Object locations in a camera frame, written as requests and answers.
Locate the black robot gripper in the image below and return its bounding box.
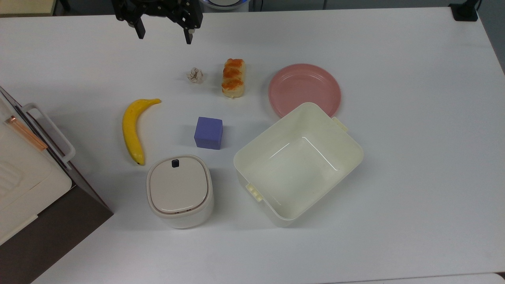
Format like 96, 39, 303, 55
111, 0, 204, 45

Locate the bread loaf with orange glaze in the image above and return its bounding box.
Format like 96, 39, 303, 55
221, 58, 246, 99

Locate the pink round plate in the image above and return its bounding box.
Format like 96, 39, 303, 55
268, 64, 342, 118

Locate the crumpled paper ball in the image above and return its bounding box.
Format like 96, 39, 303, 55
187, 67, 205, 84

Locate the yellow banana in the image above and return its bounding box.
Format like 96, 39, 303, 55
122, 98, 162, 166

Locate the purple cube block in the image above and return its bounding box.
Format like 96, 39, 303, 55
194, 117, 223, 150

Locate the light wooden table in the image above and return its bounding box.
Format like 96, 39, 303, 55
0, 0, 58, 17

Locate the white lidded trash bin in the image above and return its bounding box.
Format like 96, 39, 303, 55
146, 155, 215, 229

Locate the cream plastic tub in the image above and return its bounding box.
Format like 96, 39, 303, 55
233, 102, 364, 228

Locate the white toaster oven body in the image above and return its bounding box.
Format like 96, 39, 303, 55
0, 95, 73, 246

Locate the white robot base with blue ring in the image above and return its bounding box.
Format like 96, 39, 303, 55
200, 0, 250, 11

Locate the white appliance with handle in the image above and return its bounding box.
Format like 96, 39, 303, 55
0, 86, 114, 284

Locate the black table clamp mount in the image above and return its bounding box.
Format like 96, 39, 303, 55
449, 0, 483, 22

